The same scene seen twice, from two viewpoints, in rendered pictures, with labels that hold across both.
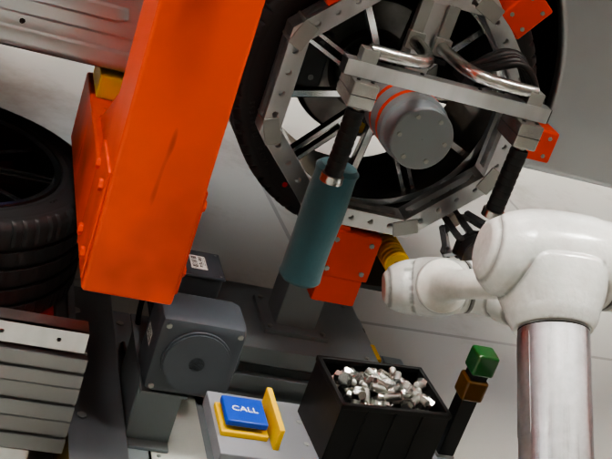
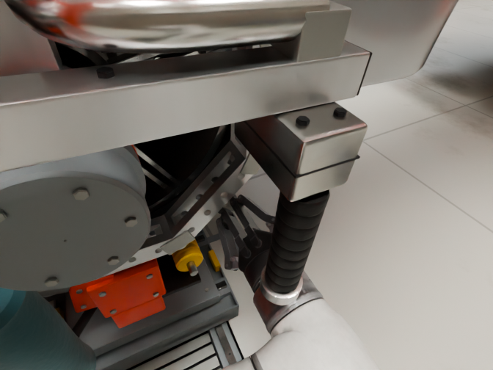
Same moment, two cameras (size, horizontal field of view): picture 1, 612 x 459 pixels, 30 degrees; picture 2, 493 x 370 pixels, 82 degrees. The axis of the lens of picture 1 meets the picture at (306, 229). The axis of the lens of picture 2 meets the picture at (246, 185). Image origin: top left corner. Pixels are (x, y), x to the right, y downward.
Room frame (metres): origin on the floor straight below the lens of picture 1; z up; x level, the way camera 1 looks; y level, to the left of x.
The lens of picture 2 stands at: (1.97, -0.27, 1.04)
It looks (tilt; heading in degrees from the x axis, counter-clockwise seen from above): 43 degrees down; 351
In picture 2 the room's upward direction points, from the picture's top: 4 degrees clockwise
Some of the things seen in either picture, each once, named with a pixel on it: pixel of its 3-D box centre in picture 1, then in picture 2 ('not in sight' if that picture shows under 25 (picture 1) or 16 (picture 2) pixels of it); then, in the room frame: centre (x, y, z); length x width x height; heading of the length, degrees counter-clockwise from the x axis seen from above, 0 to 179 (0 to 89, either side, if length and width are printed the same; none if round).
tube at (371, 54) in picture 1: (399, 29); not in sight; (2.13, -0.04, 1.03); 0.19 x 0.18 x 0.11; 20
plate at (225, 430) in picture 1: (240, 421); not in sight; (1.59, 0.00, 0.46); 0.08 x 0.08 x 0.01; 20
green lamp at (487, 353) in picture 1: (482, 361); not in sight; (1.71, -0.35, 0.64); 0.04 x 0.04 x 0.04; 20
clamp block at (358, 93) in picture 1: (357, 87); not in sight; (2.02, 0.00, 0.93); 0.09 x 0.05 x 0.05; 20
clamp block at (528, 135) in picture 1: (520, 127); (290, 128); (2.14, -0.32, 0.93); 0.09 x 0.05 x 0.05; 20
